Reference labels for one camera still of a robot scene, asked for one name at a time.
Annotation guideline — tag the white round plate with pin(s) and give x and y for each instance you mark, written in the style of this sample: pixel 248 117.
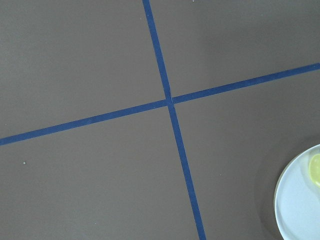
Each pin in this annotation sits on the white round plate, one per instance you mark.
pixel 296 199

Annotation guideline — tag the yellow plastic spoon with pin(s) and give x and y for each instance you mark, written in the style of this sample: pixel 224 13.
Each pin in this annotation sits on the yellow plastic spoon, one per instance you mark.
pixel 314 170

